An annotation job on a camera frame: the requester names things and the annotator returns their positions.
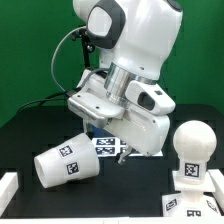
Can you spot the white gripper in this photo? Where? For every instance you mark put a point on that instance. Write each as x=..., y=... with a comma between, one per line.
x=130, y=107

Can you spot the white cylindrical lamp shade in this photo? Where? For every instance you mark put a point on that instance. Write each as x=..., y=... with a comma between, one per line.
x=75, y=159

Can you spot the white lamp bulb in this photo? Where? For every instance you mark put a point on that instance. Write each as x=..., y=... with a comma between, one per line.
x=195, y=142

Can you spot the white lamp base with tags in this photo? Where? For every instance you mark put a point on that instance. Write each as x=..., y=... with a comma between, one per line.
x=189, y=199

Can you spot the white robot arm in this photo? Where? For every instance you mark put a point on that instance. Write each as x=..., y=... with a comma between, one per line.
x=134, y=35

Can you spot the white sheet with tags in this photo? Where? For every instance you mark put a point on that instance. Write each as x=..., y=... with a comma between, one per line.
x=108, y=146

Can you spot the white left corner bracket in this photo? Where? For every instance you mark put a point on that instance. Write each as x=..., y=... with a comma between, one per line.
x=8, y=187

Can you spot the white corner bracket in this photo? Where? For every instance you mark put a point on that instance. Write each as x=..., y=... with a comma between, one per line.
x=218, y=181
x=8, y=187

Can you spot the black camera on stand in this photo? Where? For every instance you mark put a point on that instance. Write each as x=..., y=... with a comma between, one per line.
x=87, y=46

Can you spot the white right corner bracket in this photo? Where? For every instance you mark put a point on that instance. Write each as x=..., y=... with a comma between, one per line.
x=218, y=181

